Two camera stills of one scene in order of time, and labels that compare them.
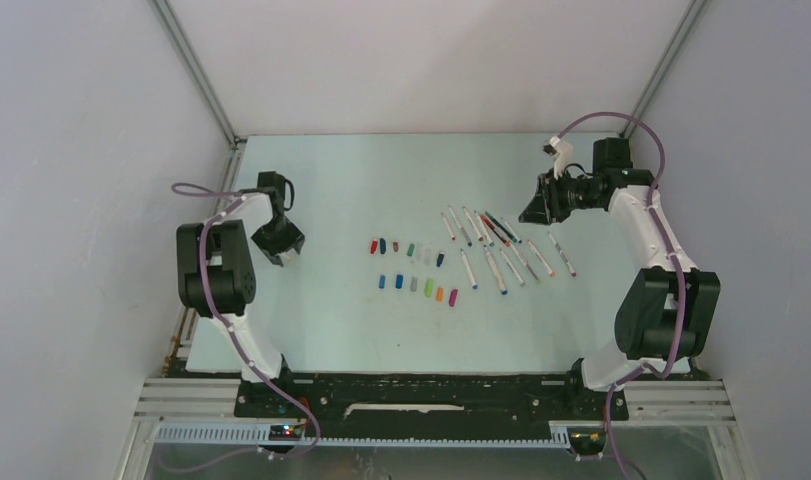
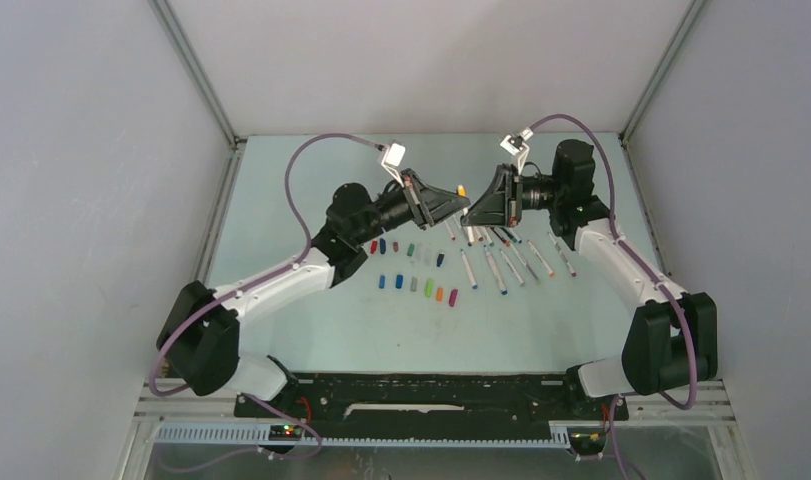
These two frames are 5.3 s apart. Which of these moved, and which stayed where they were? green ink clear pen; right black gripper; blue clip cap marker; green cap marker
Moved: right black gripper
Stayed: blue clip cap marker; green ink clear pen; green cap marker
